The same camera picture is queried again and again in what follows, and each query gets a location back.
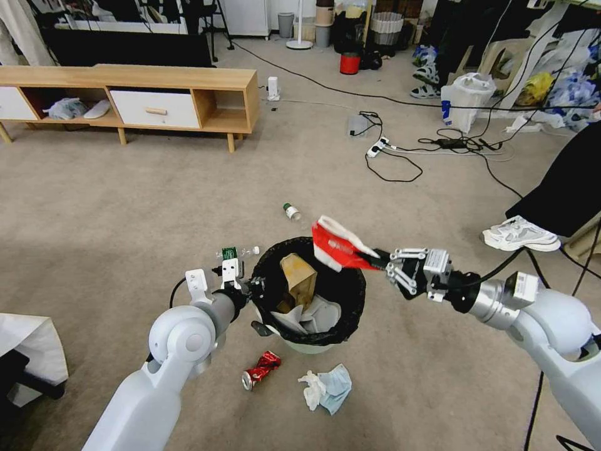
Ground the white sneaker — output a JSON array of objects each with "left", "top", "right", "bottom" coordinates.
[{"left": 482, "top": 215, "right": 562, "bottom": 252}]

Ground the white drawer with wooden handle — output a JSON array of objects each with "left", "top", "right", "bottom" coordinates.
[{"left": 109, "top": 90, "right": 202, "bottom": 130}]

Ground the blue face mask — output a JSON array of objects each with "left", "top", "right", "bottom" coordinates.
[{"left": 318, "top": 364, "right": 353, "bottom": 417}]

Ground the brown paper bag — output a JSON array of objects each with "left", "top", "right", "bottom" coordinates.
[{"left": 280, "top": 253, "right": 316, "bottom": 313}]

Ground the white crumpled tissue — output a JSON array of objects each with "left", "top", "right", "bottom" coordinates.
[{"left": 297, "top": 370, "right": 327, "bottom": 412}]

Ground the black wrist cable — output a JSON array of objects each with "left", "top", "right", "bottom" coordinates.
[
  {"left": 170, "top": 277, "right": 188, "bottom": 312},
  {"left": 462, "top": 246, "right": 529, "bottom": 284}
]

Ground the grey crumpled plastic bag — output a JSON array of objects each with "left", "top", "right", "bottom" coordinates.
[{"left": 43, "top": 97, "right": 89, "bottom": 120}]

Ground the beige plastic chair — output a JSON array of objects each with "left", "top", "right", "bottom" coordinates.
[{"left": 458, "top": 39, "right": 534, "bottom": 95}]

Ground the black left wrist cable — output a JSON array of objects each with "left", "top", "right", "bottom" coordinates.
[{"left": 170, "top": 277, "right": 188, "bottom": 312}]

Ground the long white power strip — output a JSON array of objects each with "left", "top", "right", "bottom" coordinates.
[{"left": 505, "top": 115, "right": 569, "bottom": 138}]

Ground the black chair base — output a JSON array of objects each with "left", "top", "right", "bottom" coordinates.
[{"left": 0, "top": 350, "right": 66, "bottom": 423}]

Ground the crushed red can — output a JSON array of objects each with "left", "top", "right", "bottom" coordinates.
[{"left": 241, "top": 350, "right": 282, "bottom": 391}]

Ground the plain white drawer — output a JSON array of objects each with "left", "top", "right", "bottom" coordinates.
[{"left": 0, "top": 86, "right": 38, "bottom": 122}]

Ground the person's leg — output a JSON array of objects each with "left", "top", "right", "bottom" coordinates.
[
  {"left": 505, "top": 123, "right": 601, "bottom": 238},
  {"left": 429, "top": 0, "right": 475, "bottom": 88}
]

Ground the white crumpled paper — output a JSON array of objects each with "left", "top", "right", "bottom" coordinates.
[{"left": 270, "top": 294, "right": 342, "bottom": 335}]

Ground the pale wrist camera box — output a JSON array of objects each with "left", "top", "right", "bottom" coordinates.
[
  {"left": 424, "top": 249, "right": 453, "bottom": 286},
  {"left": 221, "top": 258, "right": 245, "bottom": 289}
]

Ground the black tripod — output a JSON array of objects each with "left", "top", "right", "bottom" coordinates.
[{"left": 202, "top": 0, "right": 235, "bottom": 63}]

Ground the blue and white plastic bag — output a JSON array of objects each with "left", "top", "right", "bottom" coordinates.
[{"left": 413, "top": 44, "right": 440, "bottom": 68}]

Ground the white fabric cover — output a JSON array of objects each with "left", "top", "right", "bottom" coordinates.
[{"left": 0, "top": 313, "right": 70, "bottom": 407}]

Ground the white fan stand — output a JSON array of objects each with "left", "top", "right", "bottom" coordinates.
[{"left": 286, "top": 0, "right": 314, "bottom": 49}]

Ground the long black floor cable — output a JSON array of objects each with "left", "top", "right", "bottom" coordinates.
[{"left": 230, "top": 39, "right": 601, "bottom": 113}]

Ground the looped black cable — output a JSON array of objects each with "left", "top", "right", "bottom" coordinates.
[{"left": 359, "top": 111, "right": 423, "bottom": 183}]

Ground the black flat screen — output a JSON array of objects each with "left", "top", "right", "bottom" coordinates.
[{"left": 41, "top": 26, "right": 219, "bottom": 69}]

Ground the wooden TV cabinet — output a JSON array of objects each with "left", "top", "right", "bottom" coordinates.
[{"left": 0, "top": 64, "right": 260, "bottom": 153}]

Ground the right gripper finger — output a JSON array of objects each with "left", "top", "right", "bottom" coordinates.
[
  {"left": 354, "top": 246, "right": 431, "bottom": 264},
  {"left": 359, "top": 261, "right": 421, "bottom": 296}
]

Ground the clear bottle with green label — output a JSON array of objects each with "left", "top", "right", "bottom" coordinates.
[{"left": 215, "top": 244, "right": 260, "bottom": 260}]

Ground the white cupboard door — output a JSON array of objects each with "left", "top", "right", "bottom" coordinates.
[{"left": 224, "top": 0, "right": 272, "bottom": 38}]

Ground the yellow plastic bag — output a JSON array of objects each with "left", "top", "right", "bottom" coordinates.
[{"left": 516, "top": 71, "right": 556, "bottom": 106}]

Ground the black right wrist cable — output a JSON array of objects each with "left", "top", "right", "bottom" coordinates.
[{"left": 462, "top": 246, "right": 529, "bottom": 284}]

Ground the white ribbed basket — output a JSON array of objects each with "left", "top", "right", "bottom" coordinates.
[{"left": 371, "top": 13, "right": 404, "bottom": 46}]

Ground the white bin with black bag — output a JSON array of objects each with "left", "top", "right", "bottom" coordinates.
[{"left": 251, "top": 237, "right": 368, "bottom": 356}]

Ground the red and white wrapper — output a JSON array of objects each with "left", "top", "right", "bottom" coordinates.
[{"left": 311, "top": 215, "right": 384, "bottom": 273}]

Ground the grey sandal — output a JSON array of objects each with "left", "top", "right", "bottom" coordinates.
[{"left": 409, "top": 83, "right": 442, "bottom": 100}]

